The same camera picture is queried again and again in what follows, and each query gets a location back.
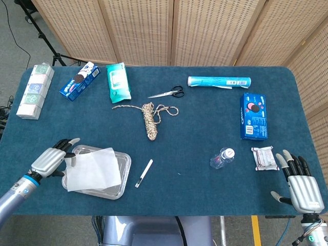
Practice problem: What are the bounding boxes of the white table leg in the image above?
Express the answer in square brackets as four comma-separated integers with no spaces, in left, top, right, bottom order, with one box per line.
[219,216,228,246]

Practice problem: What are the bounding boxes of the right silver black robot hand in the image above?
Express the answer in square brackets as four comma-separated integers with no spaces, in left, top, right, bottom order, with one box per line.
[271,149,325,215]

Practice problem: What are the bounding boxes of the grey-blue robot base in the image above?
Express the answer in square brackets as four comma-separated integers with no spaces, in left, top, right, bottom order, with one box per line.
[102,216,213,246]

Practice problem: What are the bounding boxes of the white tissue sheet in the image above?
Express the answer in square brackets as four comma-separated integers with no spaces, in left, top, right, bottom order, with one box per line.
[64,147,122,192]

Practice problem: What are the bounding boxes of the black cable bundle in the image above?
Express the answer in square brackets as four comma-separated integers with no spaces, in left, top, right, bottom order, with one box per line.
[0,95,14,130]

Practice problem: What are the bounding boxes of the beige braided rope bundle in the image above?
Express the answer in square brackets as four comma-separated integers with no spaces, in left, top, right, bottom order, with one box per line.
[112,101,179,141]

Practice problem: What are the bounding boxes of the blue cookie box pink print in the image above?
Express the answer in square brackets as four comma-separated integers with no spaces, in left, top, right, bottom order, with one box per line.
[239,92,269,140]

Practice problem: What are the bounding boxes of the white red snack packet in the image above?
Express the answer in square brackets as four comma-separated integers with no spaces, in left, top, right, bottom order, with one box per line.
[251,146,280,171]

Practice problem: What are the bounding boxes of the stainless steel tray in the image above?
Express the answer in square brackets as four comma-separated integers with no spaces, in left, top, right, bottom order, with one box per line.
[61,145,132,200]

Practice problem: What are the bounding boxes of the blue cable bunch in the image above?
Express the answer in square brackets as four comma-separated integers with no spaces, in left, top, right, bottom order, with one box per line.
[91,216,105,246]

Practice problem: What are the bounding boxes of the wicker folding screen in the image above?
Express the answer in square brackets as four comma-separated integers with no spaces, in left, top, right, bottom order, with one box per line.
[30,0,328,180]

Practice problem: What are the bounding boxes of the green wet wipes pack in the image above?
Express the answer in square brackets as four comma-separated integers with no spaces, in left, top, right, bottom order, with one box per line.
[106,62,132,104]

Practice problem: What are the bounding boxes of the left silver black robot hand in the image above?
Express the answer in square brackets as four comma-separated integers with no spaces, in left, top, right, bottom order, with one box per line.
[30,137,81,179]

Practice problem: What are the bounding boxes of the pastel tissue multipack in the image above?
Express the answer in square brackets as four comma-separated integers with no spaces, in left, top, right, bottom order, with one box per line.
[16,63,55,120]

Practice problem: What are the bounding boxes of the black-handled scissors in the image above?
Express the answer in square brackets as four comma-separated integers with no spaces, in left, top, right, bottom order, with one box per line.
[147,85,185,99]

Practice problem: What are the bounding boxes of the blue table cloth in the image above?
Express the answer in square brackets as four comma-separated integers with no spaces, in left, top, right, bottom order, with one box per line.
[0,66,322,216]

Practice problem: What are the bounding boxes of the blue cookie box white end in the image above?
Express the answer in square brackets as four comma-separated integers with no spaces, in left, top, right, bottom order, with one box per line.
[59,61,101,102]

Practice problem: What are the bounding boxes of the thin black floor cable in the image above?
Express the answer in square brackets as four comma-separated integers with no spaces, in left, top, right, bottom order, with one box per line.
[4,0,31,70]

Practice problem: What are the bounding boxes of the cyan wrap roll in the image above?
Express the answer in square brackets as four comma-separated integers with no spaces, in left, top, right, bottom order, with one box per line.
[187,76,252,90]

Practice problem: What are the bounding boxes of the clear plastic water bottle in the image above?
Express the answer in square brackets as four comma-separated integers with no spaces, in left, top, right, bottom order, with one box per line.
[209,147,236,170]

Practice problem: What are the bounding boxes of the black tripod stand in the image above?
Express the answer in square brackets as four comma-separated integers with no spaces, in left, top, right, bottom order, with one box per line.
[17,0,87,67]

